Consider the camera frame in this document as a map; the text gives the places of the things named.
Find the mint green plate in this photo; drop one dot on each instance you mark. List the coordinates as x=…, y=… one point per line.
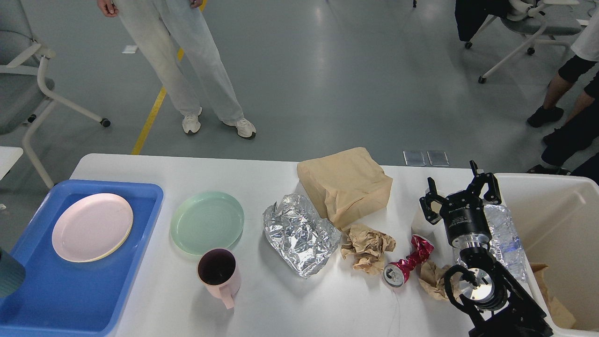
x=206, y=221

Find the teal mug yellow inside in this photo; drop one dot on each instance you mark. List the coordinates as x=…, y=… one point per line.
x=12, y=274

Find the grey office chair left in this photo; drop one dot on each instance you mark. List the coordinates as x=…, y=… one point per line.
x=26, y=92

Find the white paper cup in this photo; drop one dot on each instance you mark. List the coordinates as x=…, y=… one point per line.
x=425, y=229

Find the white waste bin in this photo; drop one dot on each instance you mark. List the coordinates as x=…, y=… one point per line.
x=557, y=219

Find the seated person in black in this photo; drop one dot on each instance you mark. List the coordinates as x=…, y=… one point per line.
x=581, y=127

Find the crumpled brown paper ball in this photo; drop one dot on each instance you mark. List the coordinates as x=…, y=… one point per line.
x=367, y=247

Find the grey office chair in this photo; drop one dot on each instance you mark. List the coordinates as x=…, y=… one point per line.
x=26, y=92
x=541, y=23

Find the grey office chair right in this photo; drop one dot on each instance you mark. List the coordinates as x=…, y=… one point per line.
x=541, y=23

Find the pink plate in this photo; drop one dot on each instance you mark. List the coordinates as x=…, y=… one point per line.
x=92, y=228

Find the crushed clear plastic bottle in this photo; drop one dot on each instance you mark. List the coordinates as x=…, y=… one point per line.
x=505, y=243

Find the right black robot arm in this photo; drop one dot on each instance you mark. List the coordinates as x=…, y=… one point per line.
x=481, y=287

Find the blue plastic tray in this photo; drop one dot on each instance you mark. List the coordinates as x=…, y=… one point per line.
x=66, y=299

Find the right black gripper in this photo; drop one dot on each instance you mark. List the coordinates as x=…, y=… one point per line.
x=463, y=213

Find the black jacket on chair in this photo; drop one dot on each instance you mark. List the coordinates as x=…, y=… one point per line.
x=470, y=15

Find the brown paper bag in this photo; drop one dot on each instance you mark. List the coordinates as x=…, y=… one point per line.
x=346, y=186

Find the crumpled aluminium foil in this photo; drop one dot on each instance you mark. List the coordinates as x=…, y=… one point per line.
x=303, y=239

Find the brown paper in bin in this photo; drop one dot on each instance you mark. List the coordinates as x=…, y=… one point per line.
x=561, y=316

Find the pink mug dark inside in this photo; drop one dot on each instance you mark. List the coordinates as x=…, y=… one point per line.
x=217, y=269

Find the crushed red can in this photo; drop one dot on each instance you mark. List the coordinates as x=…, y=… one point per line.
x=396, y=274

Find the white side table edge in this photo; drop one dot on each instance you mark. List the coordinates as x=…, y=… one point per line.
x=8, y=157

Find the small crumpled brown paper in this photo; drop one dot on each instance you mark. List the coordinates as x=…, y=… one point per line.
x=432, y=280

